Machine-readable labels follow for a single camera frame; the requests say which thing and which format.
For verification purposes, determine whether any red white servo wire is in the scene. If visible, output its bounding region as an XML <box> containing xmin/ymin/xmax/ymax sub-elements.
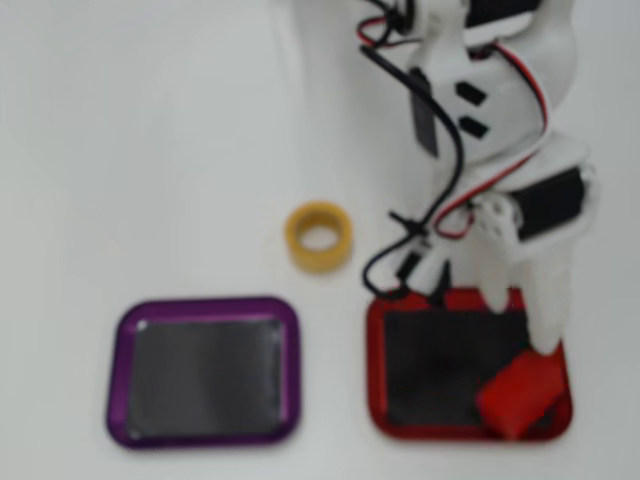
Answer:
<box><xmin>355</xmin><ymin>13</ymin><xmax>426</xmax><ymax>52</ymax></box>
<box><xmin>432</xmin><ymin>39</ymin><xmax>557</xmax><ymax>241</ymax></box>

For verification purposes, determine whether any purple metal tray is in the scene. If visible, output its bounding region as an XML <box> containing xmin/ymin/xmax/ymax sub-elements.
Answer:
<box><xmin>105</xmin><ymin>296</ymin><xmax>304</xmax><ymax>451</ymax></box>

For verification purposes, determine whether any red metal tray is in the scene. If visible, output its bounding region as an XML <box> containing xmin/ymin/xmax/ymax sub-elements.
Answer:
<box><xmin>364</xmin><ymin>285</ymin><xmax>575</xmax><ymax>444</ymax></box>

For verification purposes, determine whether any black tray mat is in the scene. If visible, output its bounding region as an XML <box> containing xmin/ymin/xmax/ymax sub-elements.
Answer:
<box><xmin>125</xmin><ymin>317</ymin><xmax>285</xmax><ymax>437</ymax></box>
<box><xmin>382</xmin><ymin>307</ymin><xmax>534</xmax><ymax>429</ymax></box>

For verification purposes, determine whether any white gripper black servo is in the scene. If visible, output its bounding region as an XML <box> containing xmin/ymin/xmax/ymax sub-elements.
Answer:
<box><xmin>468</xmin><ymin>132</ymin><xmax>600</xmax><ymax>357</ymax></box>

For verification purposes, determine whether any yellow tape roll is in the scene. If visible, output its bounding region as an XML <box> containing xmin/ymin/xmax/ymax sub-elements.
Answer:
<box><xmin>284</xmin><ymin>200</ymin><xmax>354</xmax><ymax>275</ymax></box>

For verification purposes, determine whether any red textured block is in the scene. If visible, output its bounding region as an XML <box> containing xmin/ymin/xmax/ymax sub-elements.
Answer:
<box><xmin>474</xmin><ymin>349</ymin><xmax>569</xmax><ymax>442</ymax></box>

